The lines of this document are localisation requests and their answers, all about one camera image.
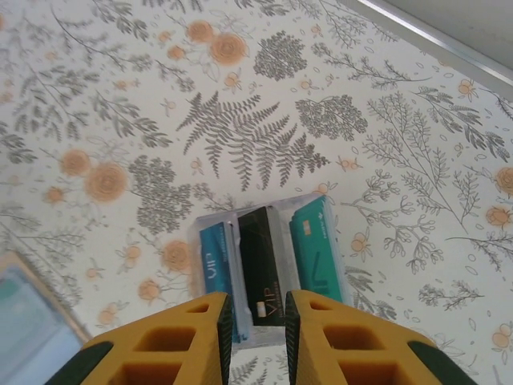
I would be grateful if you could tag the blue VIP credit card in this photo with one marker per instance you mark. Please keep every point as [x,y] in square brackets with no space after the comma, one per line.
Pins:
[216,260]

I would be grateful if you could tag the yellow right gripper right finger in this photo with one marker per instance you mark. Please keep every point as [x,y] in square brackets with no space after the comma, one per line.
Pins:
[352,349]

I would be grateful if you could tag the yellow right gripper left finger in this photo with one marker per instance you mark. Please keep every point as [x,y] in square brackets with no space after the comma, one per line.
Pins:
[168,345]

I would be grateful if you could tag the aluminium frame rail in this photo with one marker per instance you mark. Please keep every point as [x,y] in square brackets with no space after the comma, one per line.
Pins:
[461,50]

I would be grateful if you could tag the floral printed tablecloth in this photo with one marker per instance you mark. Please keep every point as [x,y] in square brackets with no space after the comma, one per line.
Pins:
[120,120]

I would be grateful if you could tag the black VIP credit card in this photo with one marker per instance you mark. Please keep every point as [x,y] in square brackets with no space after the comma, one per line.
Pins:
[260,256]

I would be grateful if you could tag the teal credit card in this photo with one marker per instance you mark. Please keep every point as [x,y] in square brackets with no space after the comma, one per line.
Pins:
[316,248]

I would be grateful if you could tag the clear acrylic card box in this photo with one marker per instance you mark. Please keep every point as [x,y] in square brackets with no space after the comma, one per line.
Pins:
[264,337]

